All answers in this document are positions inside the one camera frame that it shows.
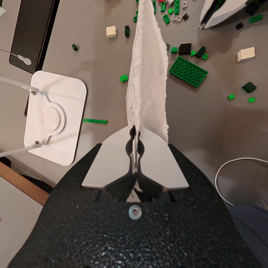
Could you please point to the dark green long brick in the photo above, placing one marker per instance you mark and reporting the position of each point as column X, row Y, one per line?
column 200, row 52

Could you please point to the long green plate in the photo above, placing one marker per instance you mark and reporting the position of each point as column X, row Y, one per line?
column 95, row 121

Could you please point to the black square brick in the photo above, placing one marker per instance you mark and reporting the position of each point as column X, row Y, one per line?
column 185, row 49

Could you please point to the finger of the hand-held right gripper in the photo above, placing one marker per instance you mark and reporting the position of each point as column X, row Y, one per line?
column 207, row 10
column 228, row 10

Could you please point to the white paper bag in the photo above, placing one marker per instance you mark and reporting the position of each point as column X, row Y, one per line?
column 150, row 62

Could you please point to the green flat tile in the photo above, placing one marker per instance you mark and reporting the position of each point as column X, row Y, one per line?
column 193, row 53
column 174, row 50
column 205, row 56
column 231, row 96
column 251, row 99

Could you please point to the large green studded plate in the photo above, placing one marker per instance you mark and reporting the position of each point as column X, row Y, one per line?
column 188, row 71

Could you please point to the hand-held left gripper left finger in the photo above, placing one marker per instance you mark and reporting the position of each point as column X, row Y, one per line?
column 108, row 163

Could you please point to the black rectangular panel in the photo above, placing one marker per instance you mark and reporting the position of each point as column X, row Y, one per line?
column 31, row 31

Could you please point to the small black brick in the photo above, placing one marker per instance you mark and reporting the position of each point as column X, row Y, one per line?
column 239, row 26

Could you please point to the white table with wooden edge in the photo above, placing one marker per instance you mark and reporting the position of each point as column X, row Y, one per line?
column 21, row 184

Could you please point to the green two-stud brick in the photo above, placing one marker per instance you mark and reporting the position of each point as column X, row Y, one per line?
column 124, row 78

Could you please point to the small light grey brick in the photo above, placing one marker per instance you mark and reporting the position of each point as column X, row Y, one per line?
column 201, row 26

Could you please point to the grey desk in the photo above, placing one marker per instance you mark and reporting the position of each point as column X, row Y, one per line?
column 94, row 62

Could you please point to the white square brick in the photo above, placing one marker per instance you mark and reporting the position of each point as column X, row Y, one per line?
column 111, row 32

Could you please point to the dark green tall brick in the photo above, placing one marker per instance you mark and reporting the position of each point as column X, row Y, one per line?
column 127, row 31

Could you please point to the dark green slope brick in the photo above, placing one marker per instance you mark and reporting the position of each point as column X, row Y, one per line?
column 249, row 88

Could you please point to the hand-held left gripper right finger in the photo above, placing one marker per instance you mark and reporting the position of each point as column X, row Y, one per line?
column 163, row 165

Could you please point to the person's torso in ribbed sweater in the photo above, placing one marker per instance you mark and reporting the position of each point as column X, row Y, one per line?
column 251, row 234

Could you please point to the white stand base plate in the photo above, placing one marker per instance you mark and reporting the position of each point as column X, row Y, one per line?
column 77, row 94

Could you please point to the large cream brick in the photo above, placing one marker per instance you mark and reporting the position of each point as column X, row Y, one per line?
column 246, row 54

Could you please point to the small dark green brick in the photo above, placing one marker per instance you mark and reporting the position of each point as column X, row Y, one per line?
column 74, row 47

